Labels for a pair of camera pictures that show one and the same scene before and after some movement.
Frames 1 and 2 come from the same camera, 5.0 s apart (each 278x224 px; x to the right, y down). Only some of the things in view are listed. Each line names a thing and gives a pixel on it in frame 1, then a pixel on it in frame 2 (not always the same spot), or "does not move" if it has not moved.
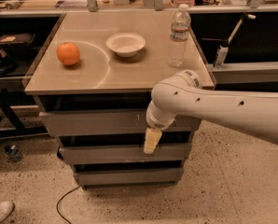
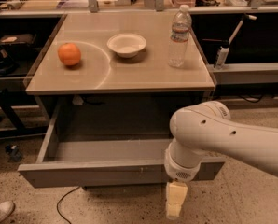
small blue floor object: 13,152 does not move
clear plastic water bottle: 179,34 does not move
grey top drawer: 84,122 -> 88,161
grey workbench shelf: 249,72 does not move
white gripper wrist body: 158,121 -> 180,169
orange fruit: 68,53 does not move
